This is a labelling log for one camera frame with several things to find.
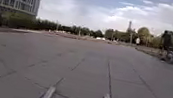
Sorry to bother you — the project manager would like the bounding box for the slim tower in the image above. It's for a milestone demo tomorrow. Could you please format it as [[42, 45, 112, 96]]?
[[127, 20, 134, 33]]

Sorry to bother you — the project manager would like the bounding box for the person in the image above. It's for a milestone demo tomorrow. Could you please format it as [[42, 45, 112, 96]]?
[[135, 36, 142, 48], [157, 29, 173, 61]]

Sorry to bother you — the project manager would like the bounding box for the grey slab paved plaza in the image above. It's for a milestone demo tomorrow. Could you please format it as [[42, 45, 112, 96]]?
[[0, 23, 173, 98]]

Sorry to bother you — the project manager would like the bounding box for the row of trees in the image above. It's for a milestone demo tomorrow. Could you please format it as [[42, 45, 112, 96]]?
[[0, 2, 173, 55]]

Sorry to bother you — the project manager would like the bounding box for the bicycle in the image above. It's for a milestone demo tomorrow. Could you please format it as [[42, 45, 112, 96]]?
[[156, 46, 173, 65]]

